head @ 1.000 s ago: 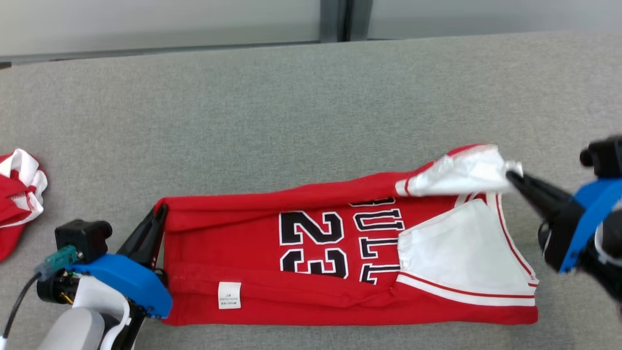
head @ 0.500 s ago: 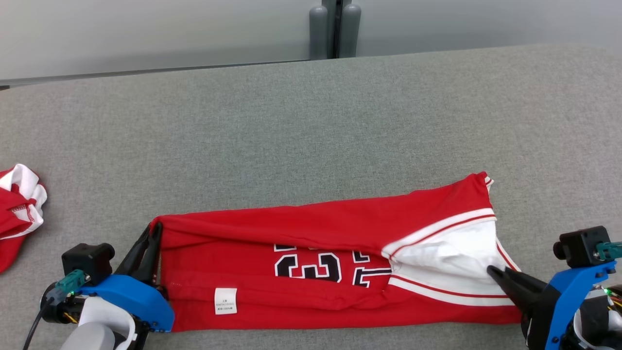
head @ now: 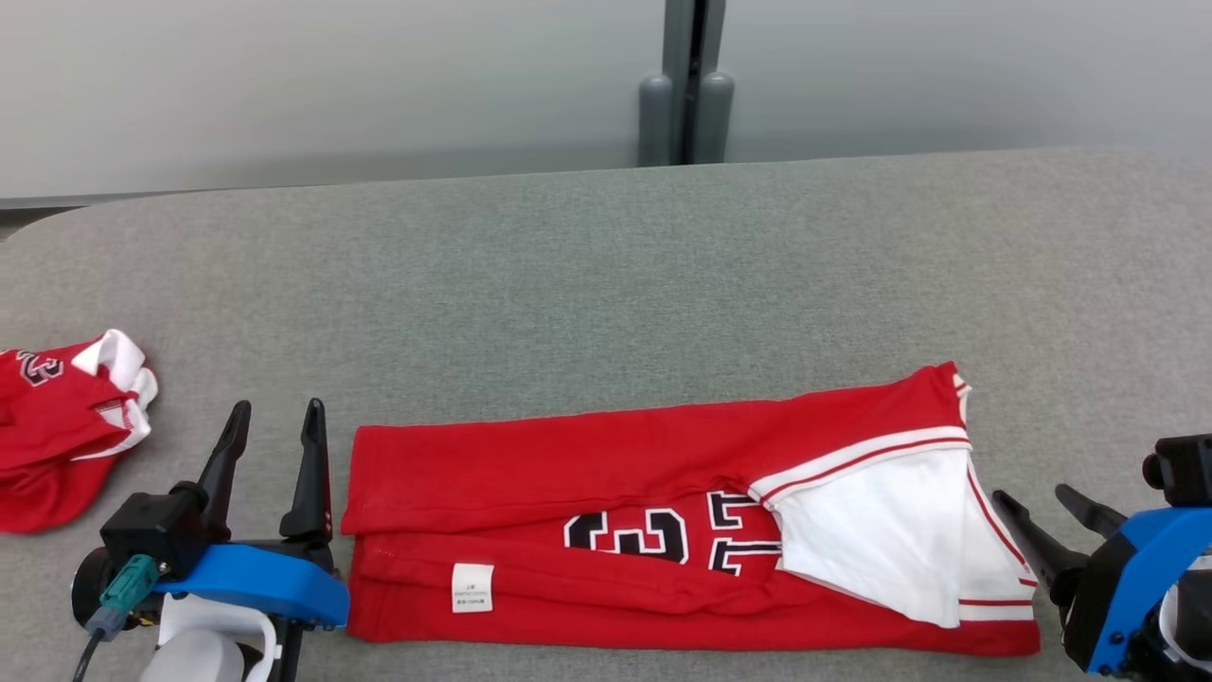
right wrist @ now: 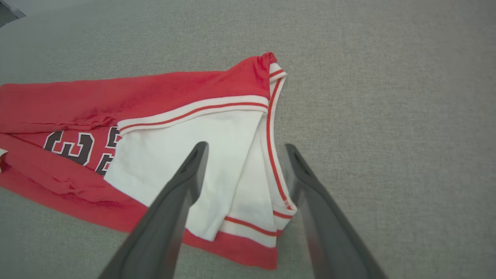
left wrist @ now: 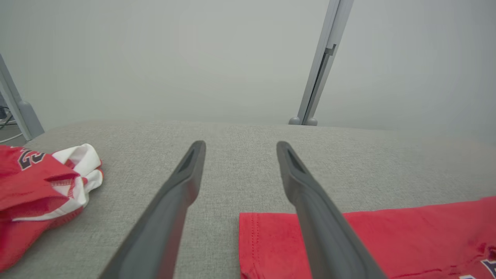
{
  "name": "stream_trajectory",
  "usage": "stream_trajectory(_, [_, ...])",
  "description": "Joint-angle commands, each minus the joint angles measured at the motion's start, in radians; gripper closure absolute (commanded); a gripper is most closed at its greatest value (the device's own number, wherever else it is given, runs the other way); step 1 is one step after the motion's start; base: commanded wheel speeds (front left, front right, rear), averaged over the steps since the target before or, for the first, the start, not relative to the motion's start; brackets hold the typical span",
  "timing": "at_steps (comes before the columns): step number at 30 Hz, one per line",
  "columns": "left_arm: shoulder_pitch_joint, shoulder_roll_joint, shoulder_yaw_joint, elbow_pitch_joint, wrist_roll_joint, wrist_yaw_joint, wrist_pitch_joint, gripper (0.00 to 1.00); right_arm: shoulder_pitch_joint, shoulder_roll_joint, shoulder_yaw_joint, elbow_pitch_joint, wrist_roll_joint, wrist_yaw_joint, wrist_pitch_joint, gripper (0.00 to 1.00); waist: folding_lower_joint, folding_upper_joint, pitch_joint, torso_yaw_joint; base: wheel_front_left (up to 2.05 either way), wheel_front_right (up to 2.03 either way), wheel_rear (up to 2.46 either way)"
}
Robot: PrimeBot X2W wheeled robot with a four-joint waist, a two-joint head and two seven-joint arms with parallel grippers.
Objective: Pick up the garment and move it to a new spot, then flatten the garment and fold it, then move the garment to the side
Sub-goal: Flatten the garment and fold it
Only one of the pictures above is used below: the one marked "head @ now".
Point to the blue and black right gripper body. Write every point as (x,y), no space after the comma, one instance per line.
(1136,568)

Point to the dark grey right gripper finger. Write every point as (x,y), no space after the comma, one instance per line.
(1037,545)
(1094,516)

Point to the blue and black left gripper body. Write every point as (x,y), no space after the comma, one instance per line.
(265,583)

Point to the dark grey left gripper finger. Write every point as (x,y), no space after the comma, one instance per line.
(311,493)
(222,474)

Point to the red shorts white side stripes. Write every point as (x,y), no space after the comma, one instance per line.
(47,436)

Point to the red jersey large 23 print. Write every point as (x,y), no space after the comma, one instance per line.
(530,464)

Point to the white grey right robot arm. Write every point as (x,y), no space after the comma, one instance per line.
(1188,616)

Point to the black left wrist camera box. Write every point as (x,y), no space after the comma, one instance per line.
(151,530)

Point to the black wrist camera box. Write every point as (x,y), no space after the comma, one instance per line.
(1184,469)
(151,530)

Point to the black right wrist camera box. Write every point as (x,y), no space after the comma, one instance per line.
(1184,469)

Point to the grey metal partition post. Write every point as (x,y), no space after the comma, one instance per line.
(677,57)

